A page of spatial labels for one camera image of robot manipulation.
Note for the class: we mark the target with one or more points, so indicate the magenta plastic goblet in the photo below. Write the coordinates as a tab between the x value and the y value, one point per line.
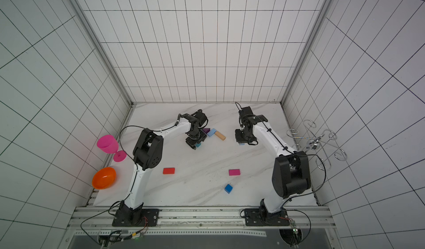
109	145

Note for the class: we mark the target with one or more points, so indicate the chrome wire cup rack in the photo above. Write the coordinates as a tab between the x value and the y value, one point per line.
323	141

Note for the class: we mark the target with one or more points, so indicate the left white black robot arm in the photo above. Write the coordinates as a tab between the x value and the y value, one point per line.
147	155

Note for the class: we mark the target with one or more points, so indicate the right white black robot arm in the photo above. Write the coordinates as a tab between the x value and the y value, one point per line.
290	175

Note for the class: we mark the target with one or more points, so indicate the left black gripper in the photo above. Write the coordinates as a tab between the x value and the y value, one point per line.
191	143

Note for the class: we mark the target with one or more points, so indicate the red block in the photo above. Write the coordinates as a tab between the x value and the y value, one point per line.
169	170

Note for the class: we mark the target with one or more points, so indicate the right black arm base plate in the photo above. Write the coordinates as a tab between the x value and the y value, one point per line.
260	217

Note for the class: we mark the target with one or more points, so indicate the natural wood block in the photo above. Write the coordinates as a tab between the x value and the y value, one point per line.
220	135

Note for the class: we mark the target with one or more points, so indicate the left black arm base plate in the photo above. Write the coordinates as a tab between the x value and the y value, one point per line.
136	218

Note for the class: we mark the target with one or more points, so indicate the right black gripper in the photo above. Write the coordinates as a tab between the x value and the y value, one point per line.
242	137

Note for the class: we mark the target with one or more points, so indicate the orange plastic bowl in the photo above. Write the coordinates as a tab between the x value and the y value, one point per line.
104	178

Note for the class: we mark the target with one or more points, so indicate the magenta block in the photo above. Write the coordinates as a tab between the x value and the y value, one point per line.
234	172

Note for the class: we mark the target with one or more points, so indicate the dark blue cube block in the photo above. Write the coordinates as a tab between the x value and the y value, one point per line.
228	188

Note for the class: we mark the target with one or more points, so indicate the aluminium mounting rail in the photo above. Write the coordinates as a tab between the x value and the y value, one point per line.
164	218

